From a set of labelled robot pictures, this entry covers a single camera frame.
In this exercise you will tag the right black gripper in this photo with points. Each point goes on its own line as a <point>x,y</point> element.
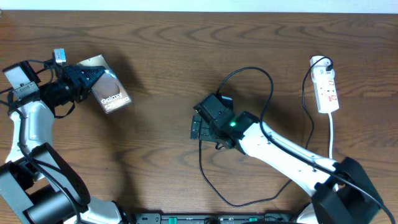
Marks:
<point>203,133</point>

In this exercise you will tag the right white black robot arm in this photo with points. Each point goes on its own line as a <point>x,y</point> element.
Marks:
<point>340,192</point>

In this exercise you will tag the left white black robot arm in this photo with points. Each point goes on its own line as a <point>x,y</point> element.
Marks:
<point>36,182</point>

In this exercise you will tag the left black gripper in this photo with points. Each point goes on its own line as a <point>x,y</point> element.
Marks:
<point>80,89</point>

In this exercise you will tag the white power strip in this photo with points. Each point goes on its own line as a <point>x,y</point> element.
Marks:
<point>323,78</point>

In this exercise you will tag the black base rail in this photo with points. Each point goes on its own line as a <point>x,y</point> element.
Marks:
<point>156,218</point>

